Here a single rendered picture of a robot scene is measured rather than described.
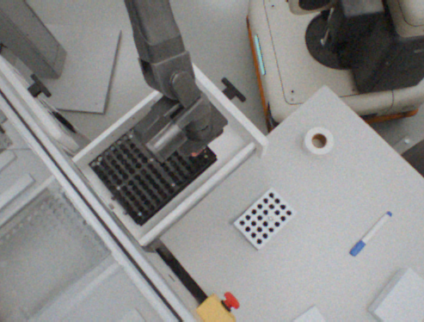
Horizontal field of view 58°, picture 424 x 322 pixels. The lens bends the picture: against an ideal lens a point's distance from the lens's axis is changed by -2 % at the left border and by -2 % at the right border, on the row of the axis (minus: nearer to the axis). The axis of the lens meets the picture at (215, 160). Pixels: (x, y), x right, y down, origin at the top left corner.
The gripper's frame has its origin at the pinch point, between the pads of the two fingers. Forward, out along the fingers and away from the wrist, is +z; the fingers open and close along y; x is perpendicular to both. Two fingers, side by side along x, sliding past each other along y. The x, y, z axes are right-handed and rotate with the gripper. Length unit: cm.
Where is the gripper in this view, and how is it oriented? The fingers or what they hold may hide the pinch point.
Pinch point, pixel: (199, 140)
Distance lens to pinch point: 81.1
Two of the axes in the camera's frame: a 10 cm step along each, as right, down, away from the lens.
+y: -7.6, 6.3, -1.4
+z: 0.3, 2.5, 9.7
